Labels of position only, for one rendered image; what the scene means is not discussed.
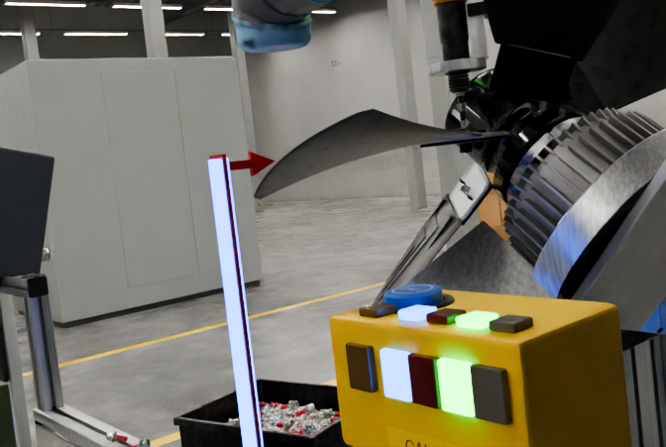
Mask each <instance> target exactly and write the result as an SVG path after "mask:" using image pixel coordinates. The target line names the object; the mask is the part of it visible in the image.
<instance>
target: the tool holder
mask: <svg viewBox="0 0 666 447"><path fill-rule="evenodd" d="M467 13H468V19H469V29H470V38H471V48H472V57H469V58H460V59H452V60H446V61H441V62H436V63H433V64H430V65H429V66H428V73H429V75H430V76H447V75H445V73H448V72H453V71H460V70H470V71H471V72H475V71H480V70H484V69H486V68H487V59H488V58H490V55H489V46H488V36H487V27H486V19H488V15H487V11H486V7H485V3H484V0H471V3H469V4H467Z"/></svg>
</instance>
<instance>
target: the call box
mask: <svg viewBox="0 0 666 447"><path fill-rule="evenodd" d="M442 292H443V301H441V302H439V303H435V304H431V305H427V306H434V307H436V308H437V310H439V309H442V308H454V309H463V310H466V312H467V313H470V312H473V311H482V312H491V313H497V314H498V316H499V317H502V316H505V315H508V314H510V315H520V316H530V317H532V319H533V326H532V327H530V328H527V329H525V330H522V331H519V332H517V333H514V334H513V333H505V332H497V331H491V330H490V328H489V326H488V327H485V328H482V329H474V328H466V327H459V326H457V323H453V324H450V325H442V324H435V323H428V322H427V321H426V319H424V320H421V321H411V320H403V319H399V318H398V311H399V310H402V309H404V308H396V309H395V313H393V314H390V315H386V316H383V317H380V318H373V317H365V316H360V314H359V308H356V309H353V310H349V311H346V312H342V313H339V314H336V315H334V316H332V317H331V318H330V321H329V324H330V333H331V342H332V350H333V359H334V367H335V376H336V384H337V393H338V401H339V409H340V418H341V426H342V435H343V439H344V442H345V443H346V444H348V445H351V446H354V447H629V446H630V443H631V435H630V424H629V414H628V404H627V393H626V383H625V373H624V362H623V353H622V343H621V332H620V322H619V312H618V308H617V306H616V305H614V304H611V303H606V302H594V301H582V300H569V299H557V298H544V297H532V296H519V295H507V294H494V293H482V292H469V291H458V290H445V289H442ZM350 342H353V343H359V344H365V345H371V346H373V349H374V357H375V366H376V375H377V384H378V391H376V392H373V393H370V392H366V391H359V390H355V389H351V388H350V381H349V372H348V364H347V355H346V346H345V345H346V344H347V343H350ZM384 348H388V349H394V350H399V351H405V352H409V353H410V354H411V353H417V354H423V355H429V356H434V357H439V359H442V358H446V359H452V360H458V361H464V362H469V363H471V364H472V365H474V364H481V365H487V366H493V367H499V368H505V369H506V371H507V380H508V390H509V399H510V409H511V419H512V422H511V424H509V425H502V424H498V423H494V422H490V421H486V420H481V419H478V418H476V417H475V415H474V416H472V417H470V416H466V415H462V414H458V413H453V412H449V411H445V410H443V408H440V409H437V408H433V407H428V406H424V405H420V404H416V403H413V402H412V401H410V402H408V401H404V400H399V399H395V398H391V397H387V396H385V389H384V380H383V371H382V362H381V354H380V350H381V349H384Z"/></svg>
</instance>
